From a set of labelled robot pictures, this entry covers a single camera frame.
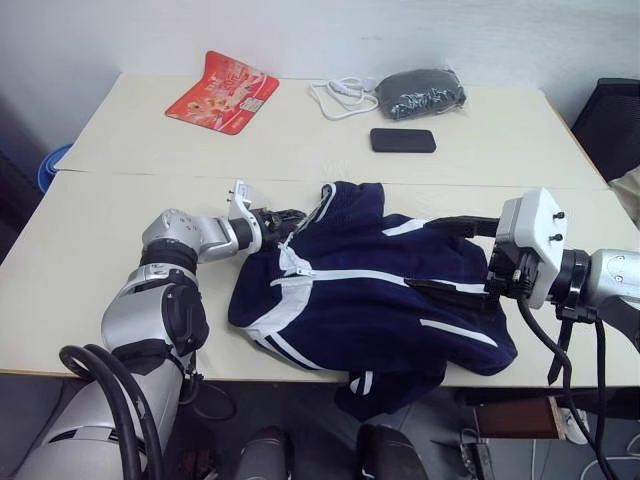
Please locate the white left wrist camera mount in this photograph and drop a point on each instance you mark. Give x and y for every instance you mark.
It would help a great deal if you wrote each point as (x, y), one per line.
(245, 200)

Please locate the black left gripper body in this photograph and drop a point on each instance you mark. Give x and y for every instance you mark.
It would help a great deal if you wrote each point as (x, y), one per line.
(267, 226)

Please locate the black dark rounded shape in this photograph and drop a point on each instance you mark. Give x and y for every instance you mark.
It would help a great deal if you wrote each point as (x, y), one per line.
(390, 452)

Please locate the red snack packet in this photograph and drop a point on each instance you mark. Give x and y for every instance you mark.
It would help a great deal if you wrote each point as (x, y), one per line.
(225, 95)

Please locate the navy jacket with white stripes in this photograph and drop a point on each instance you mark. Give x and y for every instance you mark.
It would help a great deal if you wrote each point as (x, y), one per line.
(375, 250)

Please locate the beige cushion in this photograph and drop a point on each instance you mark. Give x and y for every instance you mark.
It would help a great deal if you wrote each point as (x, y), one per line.
(628, 194)

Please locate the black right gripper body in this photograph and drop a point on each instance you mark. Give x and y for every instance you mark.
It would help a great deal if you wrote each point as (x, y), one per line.
(510, 272)

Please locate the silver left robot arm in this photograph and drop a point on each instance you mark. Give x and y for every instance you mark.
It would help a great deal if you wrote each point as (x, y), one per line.
(150, 310)

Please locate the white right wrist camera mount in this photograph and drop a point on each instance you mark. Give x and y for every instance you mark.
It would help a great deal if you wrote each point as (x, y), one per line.
(535, 220)

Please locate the black chair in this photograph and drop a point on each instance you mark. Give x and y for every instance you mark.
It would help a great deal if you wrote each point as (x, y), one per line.
(612, 125)

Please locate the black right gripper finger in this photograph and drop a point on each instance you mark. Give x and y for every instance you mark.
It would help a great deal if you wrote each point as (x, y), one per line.
(475, 222)
(450, 287)

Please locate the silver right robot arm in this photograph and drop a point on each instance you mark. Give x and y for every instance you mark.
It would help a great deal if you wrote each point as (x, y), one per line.
(611, 275)

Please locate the white shoe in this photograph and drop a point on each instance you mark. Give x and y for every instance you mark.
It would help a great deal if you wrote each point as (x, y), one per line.
(572, 422)

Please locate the black mesh pouch in bag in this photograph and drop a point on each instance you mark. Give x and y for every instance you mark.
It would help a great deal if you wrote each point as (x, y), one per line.
(420, 92)

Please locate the blue bucket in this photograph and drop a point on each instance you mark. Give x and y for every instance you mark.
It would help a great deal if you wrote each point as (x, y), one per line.
(50, 167)

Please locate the black rectangular phone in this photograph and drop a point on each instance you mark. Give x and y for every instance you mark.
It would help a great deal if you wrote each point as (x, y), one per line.
(402, 140)

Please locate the brown wooden box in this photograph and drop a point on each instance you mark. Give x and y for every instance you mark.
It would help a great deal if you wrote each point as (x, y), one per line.
(515, 419)

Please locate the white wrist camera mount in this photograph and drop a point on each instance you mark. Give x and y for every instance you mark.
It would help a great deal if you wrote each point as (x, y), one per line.
(535, 220)
(245, 200)

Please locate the grey dark rounded shape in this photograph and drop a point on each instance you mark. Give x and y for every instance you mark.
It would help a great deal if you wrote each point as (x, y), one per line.
(265, 452)

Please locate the black floor device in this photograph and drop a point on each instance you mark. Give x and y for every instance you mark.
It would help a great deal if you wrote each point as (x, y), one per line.
(477, 455)

